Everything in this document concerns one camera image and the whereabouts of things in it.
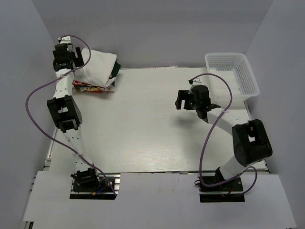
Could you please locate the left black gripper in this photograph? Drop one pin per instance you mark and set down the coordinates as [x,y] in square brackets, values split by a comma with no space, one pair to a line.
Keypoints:
[79,61]

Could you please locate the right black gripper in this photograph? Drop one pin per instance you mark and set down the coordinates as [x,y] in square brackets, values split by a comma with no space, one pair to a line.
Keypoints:
[185,95]

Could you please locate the white green raglan t-shirt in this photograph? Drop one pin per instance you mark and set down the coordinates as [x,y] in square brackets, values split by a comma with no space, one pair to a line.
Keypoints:
[101,70]

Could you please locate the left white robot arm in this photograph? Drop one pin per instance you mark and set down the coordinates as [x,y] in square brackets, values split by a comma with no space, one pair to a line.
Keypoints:
[62,107]

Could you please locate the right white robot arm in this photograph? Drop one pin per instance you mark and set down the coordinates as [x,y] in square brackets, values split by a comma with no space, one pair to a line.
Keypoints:
[250,140]

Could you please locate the cartoon print folded t-shirt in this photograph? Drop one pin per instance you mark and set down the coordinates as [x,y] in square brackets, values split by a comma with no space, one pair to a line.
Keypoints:
[85,87]

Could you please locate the white plastic mesh basket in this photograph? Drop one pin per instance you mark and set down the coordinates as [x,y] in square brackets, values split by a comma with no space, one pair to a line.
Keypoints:
[235,69]

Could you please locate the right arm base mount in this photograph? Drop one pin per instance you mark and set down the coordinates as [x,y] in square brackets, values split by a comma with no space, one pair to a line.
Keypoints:
[225,193]

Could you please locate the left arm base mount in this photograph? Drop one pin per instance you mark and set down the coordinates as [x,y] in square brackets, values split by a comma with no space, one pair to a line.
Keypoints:
[91,185]

